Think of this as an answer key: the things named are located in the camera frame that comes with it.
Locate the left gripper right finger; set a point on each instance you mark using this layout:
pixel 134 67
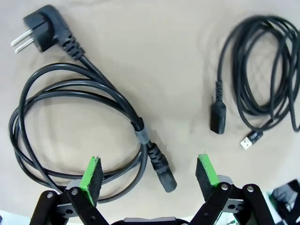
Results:
pixel 206 178

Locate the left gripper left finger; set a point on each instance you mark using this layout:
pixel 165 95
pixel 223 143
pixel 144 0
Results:
pixel 92 178

